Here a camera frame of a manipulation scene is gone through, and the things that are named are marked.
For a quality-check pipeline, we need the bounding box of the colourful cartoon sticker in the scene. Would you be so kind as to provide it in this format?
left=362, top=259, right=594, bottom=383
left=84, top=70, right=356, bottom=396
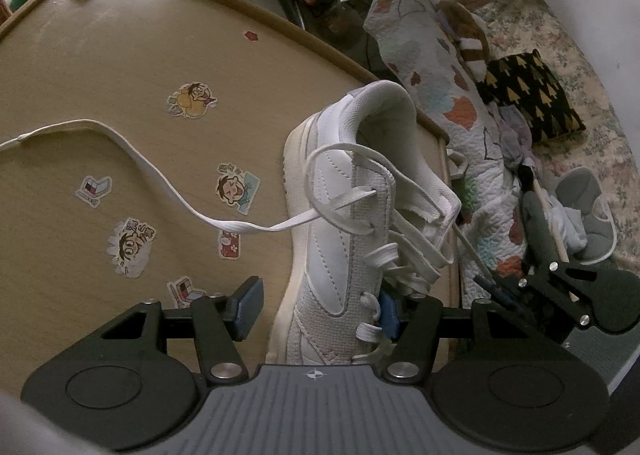
left=217, top=229, right=244, bottom=260
left=216, top=162, right=262, bottom=215

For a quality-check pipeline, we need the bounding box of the yellow cartoon sticker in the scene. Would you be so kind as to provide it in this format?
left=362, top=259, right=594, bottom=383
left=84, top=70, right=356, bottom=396
left=167, top=82, right=218, bottom=119

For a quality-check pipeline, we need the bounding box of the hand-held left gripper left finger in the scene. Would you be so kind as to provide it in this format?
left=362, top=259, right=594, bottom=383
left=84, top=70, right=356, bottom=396
left=100, top=276, right=265, bottom=382

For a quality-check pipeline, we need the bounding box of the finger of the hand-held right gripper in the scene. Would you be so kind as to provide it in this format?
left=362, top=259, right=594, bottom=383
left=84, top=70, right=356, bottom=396
left=472, top=275, right=531, bottom=316

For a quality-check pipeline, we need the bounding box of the black gold tree pillow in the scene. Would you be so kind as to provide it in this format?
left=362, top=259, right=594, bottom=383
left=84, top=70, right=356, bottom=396
left=475, top=49, right=587, bottom=143

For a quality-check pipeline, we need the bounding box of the brown striped bag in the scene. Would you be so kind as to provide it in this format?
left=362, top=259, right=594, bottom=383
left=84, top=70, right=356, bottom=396
left=437, top=0, right=493, bottom=81

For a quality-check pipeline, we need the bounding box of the lavender clothes pile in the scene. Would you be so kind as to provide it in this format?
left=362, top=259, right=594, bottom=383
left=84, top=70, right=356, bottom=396
left=495, top=105, right=538, bottom=171

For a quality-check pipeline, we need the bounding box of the floral sofa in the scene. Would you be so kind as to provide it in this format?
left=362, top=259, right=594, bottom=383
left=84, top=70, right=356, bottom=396
left=440, top=0, right=640, bottom=271

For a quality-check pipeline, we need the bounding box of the grey green cloth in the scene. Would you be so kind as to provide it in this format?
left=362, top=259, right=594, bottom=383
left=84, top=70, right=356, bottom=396
left=520, top=192, right=566, bottom=276

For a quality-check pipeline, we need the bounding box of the white shoelace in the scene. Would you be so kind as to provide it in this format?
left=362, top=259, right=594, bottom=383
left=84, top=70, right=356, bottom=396
left=0, top=119, right=493, bottom=366

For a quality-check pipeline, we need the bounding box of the cartoon face sticker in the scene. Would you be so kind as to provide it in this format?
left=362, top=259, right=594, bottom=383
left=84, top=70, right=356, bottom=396
left=106, top=220, right=158, bottom=279

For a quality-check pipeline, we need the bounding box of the grey slipper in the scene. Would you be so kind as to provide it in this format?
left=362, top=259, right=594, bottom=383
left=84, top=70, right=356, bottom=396
left=552, top=166, right=618, bottom=266

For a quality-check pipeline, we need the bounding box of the heart patchwork quilt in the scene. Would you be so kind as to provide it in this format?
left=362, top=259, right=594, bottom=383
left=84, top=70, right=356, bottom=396
left=362, top=0, right=531, bottom=308

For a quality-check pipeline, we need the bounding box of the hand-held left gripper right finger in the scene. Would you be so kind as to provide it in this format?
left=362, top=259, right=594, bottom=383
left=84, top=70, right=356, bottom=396
left=377, top=291, right=528, bottom=382

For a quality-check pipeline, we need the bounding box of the white cloth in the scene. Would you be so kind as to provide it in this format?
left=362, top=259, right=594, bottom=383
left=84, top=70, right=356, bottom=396
left=547, top=205, right=588, bottom=253

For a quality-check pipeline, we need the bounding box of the brown glass jar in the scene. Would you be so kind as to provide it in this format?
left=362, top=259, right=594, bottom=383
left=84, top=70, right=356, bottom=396
left=320, top=0, right=363, bottom=43

